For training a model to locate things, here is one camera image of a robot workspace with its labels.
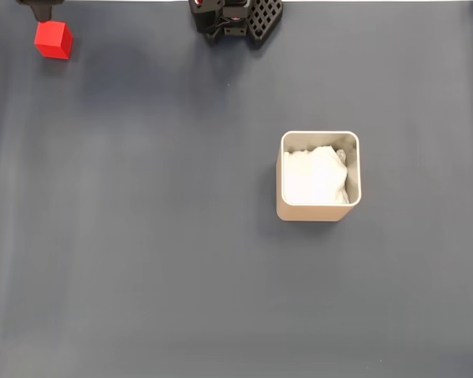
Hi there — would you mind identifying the red cube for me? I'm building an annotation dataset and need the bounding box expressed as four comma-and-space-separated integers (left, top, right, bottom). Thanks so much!
33, 21, 74, 61

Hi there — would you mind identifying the beige square box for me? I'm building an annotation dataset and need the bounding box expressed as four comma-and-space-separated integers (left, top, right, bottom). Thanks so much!
275, 130, 363, 223

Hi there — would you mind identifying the blue-grey table mat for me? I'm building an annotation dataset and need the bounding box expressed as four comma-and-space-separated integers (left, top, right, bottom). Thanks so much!
0, 1, 473, 378

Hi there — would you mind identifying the white crumpled tissue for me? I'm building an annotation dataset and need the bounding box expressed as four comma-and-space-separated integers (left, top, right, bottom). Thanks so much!
282, 144, 350, 206

